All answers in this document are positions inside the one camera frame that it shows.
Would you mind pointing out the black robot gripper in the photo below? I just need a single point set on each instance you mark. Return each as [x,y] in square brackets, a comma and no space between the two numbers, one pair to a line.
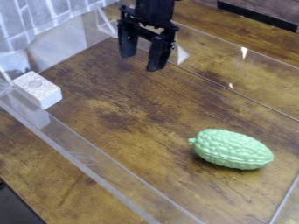
[149,21]

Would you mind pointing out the green bumpy bitter gourd toy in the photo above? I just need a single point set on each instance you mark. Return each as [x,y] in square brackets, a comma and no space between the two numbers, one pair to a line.
[230,149]

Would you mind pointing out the white speckled rectangular block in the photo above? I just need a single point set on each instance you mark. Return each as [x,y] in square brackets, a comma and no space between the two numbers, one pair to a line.
[40,89]

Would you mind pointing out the clear acrylic tray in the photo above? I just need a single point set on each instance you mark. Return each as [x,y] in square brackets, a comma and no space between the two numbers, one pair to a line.
[105,158]

